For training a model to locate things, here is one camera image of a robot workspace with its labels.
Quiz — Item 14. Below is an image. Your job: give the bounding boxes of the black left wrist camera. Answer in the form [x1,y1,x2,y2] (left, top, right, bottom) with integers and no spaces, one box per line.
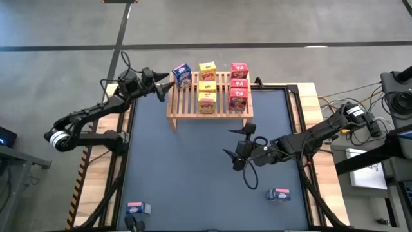
[117,69,140,94]

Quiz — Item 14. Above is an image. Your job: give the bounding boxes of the grey equipment desk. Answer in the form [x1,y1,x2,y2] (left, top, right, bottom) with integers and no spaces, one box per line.
[330,125,412,232]

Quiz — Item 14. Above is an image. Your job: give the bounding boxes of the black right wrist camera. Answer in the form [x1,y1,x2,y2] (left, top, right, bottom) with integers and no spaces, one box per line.
[236,140,255,159]

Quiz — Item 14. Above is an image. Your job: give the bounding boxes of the black diagonal stand beam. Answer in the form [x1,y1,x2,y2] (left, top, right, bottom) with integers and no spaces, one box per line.
[334,138,412,177]

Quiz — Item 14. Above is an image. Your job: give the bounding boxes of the wooden slatted shelf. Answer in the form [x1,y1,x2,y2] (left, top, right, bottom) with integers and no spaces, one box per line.
[165,71,254,131]

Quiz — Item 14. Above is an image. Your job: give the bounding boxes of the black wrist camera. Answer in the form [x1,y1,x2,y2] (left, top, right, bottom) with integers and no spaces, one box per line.
[236,140,255,159]
[117,69,140,94]

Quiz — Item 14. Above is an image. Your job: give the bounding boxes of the black monitor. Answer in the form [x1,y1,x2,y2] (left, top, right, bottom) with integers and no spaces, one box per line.
[0,126,18,148]

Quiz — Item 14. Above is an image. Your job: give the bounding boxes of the yellow-black hazard tape strip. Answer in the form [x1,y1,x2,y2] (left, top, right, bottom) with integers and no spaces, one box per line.
[65,147,89,230]

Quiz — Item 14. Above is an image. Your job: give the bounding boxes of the blue-grey table mat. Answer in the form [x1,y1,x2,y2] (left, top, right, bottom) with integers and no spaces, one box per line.
[116,88,310,231]

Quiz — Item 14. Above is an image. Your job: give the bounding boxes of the grey equipment box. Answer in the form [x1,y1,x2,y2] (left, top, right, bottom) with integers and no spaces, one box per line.
[379,66,412,94]

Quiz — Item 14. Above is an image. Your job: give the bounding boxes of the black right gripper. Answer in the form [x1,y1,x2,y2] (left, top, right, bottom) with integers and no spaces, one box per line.
[222,122,286,171]

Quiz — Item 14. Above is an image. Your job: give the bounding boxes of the coiled black cables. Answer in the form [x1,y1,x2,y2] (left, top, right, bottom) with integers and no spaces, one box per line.
[382,91,412,113]

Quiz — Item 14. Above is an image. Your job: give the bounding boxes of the white board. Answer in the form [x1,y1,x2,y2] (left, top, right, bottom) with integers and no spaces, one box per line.
[345,147,388,190]

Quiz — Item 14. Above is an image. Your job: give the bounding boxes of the yellow Corn Pops cereal box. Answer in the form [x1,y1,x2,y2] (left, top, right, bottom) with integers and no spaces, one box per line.
[198,80,218,93]
[198,61,218,81]
[197,92,218,115]

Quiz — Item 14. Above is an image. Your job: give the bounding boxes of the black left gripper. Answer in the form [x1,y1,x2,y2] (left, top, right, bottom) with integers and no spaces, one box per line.
[136,66,176,103]

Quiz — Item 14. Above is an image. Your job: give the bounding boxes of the black floor tape line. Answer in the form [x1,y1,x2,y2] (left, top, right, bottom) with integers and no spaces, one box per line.
[101,3,133,84]
[0,41,412,52]

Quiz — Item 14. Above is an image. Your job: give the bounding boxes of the grey side table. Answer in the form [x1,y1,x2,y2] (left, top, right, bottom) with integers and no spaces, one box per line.
[0,144,52,232]

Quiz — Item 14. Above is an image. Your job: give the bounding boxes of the red Froot Loops cereal box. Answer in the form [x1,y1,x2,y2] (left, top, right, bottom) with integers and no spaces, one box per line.
[229,78,249,90]
[230,62,250,79]
[228,87,249,113]

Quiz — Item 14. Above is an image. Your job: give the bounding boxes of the blue Frosted Flakes cereal box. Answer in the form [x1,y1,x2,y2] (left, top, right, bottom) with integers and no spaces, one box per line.
[125,201,152,216]
[171,63,193,90]
[265,188,292,202]

